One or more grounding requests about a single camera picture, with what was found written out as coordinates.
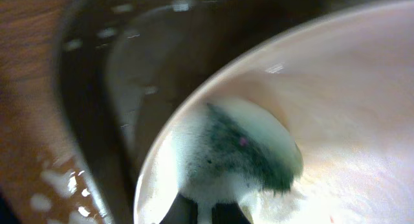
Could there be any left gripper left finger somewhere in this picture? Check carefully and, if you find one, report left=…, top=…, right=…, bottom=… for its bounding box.
left=160, top=194, right=198, bottom=224

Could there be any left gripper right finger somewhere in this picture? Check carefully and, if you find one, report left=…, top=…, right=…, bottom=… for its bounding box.
left=212, top=203, right=250, bottom=224

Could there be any green yellow sponge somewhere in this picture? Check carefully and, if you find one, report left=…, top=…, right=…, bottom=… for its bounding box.
left=170, top=98, right=303, bottom=205

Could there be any pinkish white plate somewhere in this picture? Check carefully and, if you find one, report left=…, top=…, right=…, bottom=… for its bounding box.
left=133, top=0, right=413, bottom=223

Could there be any dark brown plate tray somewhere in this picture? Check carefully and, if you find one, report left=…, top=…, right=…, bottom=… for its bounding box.
left=55, top=0, right=381, bottom=223

